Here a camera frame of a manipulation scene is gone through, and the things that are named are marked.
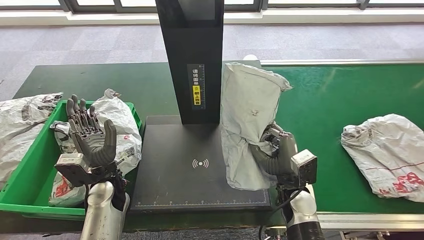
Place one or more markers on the white round conveyor cap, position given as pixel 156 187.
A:
pixel 250 57

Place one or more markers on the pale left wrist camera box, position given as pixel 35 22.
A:
pixel 71 160

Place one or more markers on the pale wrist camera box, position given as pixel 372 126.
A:
pixel 304 169
pixel 71 160

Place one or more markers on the white window sill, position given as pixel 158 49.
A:
pixel 298 16

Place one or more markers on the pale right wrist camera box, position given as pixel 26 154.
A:
pixel 304 169

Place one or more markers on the plain grey parcel bag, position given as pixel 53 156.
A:
pixel 248 99

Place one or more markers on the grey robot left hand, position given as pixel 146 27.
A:
pixel 96 145

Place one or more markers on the white parcel red building print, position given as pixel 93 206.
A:
pixel 381 149

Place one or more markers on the green conveyor belt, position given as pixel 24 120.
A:
pixel 331 99

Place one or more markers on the black inbound scanner machine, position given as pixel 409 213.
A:
pixel 185 185

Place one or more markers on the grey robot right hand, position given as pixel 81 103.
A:
pixel 285 149

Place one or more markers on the white black-print parcel bag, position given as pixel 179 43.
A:
pixel 13 139

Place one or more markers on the white parcel black red print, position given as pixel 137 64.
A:
pixel 119 126

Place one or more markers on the green plastic crate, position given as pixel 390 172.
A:
pixel 20 195

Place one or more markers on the black yellow instruction label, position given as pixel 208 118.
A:
pixel 196 95

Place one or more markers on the dark window frame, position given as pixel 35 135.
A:
pixel 99 9

